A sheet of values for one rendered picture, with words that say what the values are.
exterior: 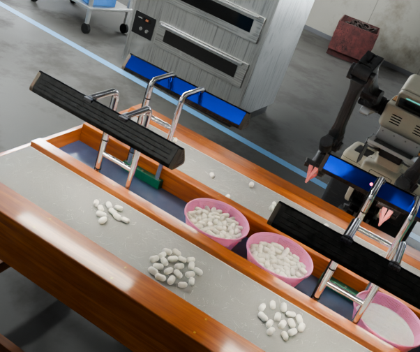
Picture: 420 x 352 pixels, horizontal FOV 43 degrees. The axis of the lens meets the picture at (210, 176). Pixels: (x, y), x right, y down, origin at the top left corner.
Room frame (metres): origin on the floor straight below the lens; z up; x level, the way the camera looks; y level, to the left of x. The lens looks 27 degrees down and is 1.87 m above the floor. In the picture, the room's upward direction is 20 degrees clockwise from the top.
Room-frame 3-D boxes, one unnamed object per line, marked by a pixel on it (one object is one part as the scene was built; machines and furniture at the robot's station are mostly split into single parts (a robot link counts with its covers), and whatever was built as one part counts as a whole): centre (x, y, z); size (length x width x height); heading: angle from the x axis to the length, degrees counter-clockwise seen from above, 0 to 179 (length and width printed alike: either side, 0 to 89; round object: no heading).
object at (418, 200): (1.82, -0.66, 0.90); 0.20 x 0.19 x 0.45; 72
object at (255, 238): (1.71, -0.35, 0.72); 0.27 x 0.27 x 0.10
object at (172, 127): (2.12, 0.26, 0.90); 0.20 x 0.19 x 0.45; 72
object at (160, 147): (1.67, 0.40, 1.08); 0.62 x 0.08 x 0.07; 72
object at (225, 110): (2.20, 0.23, 1.08); 0.62 x 0.08 x 0.07; 72
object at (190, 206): (1.80, -0.08, 0.72); 0.27 x 0.27 x 0.10
